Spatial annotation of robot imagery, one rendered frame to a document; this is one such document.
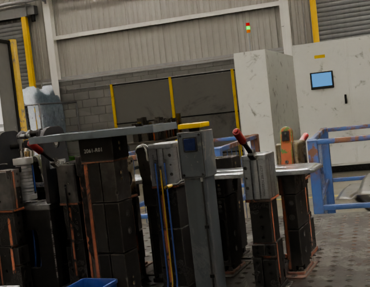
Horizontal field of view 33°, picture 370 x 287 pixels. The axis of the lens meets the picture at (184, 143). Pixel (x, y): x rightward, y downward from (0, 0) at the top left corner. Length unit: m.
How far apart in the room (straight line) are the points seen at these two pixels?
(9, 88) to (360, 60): 5.65
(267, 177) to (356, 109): 8.12
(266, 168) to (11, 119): 4.26
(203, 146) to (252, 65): 8.37
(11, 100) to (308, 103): 5.29
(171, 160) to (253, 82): 8.17
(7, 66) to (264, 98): 5.04
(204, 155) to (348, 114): 8.27
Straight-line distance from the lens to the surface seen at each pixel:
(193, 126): 1.48
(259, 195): 1.61
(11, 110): 5.70
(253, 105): 9.82
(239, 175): 1.75
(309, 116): 9.73
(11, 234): 1.88
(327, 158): 4.78
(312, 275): 1.80
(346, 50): 9.72
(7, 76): 5.72
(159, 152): 1.70
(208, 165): 1.49
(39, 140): 1.66
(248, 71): 9.84
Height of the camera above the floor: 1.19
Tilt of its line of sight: 3 degrees down
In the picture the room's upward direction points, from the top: 6 degrees counter-clockwise
